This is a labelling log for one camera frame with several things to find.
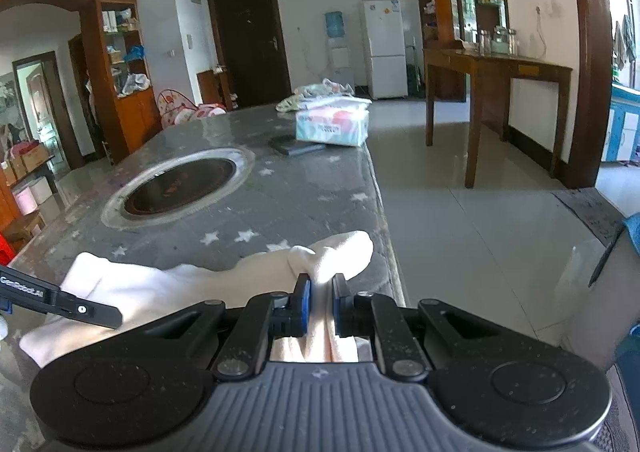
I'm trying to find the white sweatshirt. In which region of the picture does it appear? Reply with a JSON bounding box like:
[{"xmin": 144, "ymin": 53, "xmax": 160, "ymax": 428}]
[{"xmin": 18, "ymin": 229, "xmax": 376, "ymax": 369}]

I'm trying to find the pink folding fan chair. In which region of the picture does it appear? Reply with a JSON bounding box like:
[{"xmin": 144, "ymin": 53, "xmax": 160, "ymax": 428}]
[{"xmin": 156, "ymin": 89, "xmax": 227, "ymax": 129}]

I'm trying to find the red plastic stool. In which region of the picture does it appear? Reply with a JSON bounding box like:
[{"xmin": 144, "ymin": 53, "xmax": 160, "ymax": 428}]
[{"xmin": 0, "ymin": 235, "xmax": 15, "ymax": 267}]

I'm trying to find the cardboard boxes stack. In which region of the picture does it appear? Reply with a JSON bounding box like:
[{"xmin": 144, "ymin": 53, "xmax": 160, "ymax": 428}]
[{"xmin": 1, "ymin": 141, "xmax": 52, "ymax": 186}]

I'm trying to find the grey star tablecloth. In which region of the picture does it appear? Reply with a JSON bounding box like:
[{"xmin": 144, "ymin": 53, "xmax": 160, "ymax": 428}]
[{"xmin": 0, "ymin": 100, "xmax": 407, "ymax": 433}]

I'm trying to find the round black table inset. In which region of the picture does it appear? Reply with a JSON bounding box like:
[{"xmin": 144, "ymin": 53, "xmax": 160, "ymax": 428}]
[{"xmin": 124, "ymin": 158, "xmax": 236, "ymax": 217}]

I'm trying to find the tissue box pack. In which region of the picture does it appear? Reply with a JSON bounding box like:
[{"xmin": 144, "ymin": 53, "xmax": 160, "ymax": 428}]
[{"xmin": 295, "ymin": 97, "xmax": 372, "ymax": 147}]

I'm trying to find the wooden shelf cabinet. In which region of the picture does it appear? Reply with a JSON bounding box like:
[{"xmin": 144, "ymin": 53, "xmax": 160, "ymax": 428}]
[{"xmin": 68, "ymin": 0, "xmax": 160, "ymax": 164}]

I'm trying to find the water dispenser with blue bottle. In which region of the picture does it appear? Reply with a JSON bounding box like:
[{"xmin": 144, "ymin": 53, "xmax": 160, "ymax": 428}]
[{"xmin": 324, "ymin": 11, "xmax": 355, "ymax": 88}]

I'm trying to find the dark wooden side table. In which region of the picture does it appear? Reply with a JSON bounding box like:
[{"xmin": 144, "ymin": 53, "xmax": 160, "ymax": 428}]
[{"xmin": 423, "ymin": 48, "xmax": 572, "ymax": 189}]

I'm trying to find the white refrigerator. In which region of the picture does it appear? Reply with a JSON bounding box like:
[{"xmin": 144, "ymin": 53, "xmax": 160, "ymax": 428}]
[{"xmin": 361, "ymin": 0, "xmax": 408, "ymax": 100}]

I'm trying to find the dark entrance door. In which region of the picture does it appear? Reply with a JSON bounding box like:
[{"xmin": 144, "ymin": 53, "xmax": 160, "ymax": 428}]
[{"xmin": 207, "ymin": 0, "xmax": 292, "ymax": 108}]

